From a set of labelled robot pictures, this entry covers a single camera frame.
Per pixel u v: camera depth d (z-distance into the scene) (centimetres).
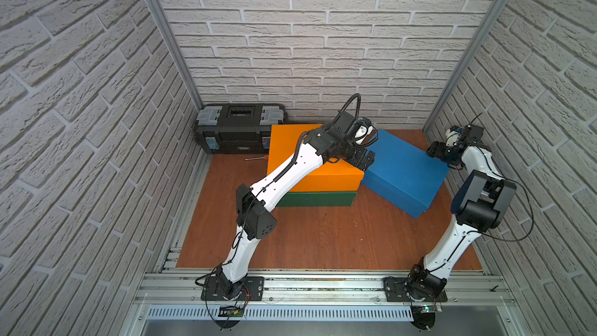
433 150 89
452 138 85
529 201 50
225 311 72
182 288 76
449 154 83
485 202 55
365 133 62
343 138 58
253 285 75
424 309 71
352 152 66
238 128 97
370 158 68
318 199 87
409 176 98
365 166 67
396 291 74
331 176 80
